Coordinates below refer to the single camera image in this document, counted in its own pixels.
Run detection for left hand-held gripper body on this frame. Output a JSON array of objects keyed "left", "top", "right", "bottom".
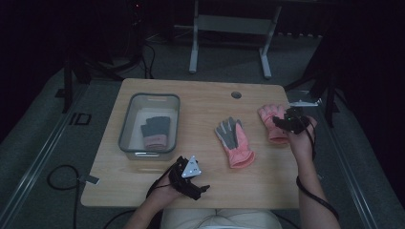
[{"left": 167, "top": 155, "right": 203, "bottom": 200}]

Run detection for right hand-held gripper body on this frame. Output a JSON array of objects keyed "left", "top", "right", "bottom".
[{"left": 283, "top": 90, "right": 320, "bottom": 135}]

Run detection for pink glove with red print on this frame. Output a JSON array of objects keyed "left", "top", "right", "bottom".
[{"left": 257, "top": 103, "right": 292, "bottom": 145}]

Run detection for clear plastic bin grey rim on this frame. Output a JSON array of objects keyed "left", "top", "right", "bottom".
[{"left": 117, "top": 92, "right": 181, "bottom": 161}]

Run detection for pink glove with grey palm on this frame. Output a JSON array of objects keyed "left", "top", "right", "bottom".
[{"left": 214, "top": 116, "right": 256, "bottom": 170}]

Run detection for person's right hand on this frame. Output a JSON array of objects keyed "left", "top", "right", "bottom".
[{"left": 286, "top": 115, "right": 319, "bottom": 164}]

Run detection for person's left hand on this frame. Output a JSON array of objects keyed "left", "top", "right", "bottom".
[{"left": 146, "top": 173, "right": 186, "bottom": 208}]

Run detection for person's beige pants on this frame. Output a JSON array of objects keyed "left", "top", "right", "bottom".
[{"left": 160, "top": 208, "right": 284, "bottom": 229}]

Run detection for black tripod stand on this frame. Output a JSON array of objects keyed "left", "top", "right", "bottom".
[
  {"left": 54, "top": 0, "right": 145, "bottom": 115},
  {"left": 284, "top": 47, "right": 341, "bottom": 129}
]

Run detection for white metal stand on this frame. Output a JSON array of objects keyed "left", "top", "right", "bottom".
[{"left": 188, "top": 0, "right": 283, "bottom": 80}]

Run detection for left hand-held gripper cable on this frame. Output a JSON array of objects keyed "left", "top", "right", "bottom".
[{"left": 101, "top": 165, "right": 180, "bottom": 229}]

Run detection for hand-held gripper cable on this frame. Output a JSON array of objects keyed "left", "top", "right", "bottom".
[
  {"left": 101, "top": 165, "right": 180, "bottom": 229},
  {"left": 295, "top": 125, "right": 340, "bottom": 221}
]

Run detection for right hand-held gripper cable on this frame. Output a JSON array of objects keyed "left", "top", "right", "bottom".
[{"left": 295, "top": 125, "right": 340, "bottom": 221}]

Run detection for aluminium floor rail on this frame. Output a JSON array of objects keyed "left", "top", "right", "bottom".
[
  {"left": 0, "top": 85, "right": 89, "bottom": 229},
  {"left": 307, "top": 92, "right": 380, "bottom": 229}
]

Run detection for black floor cable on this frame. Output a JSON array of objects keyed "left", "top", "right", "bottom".
[{"left": 46, "top": 164, "right": 81, "bottom": 229}]

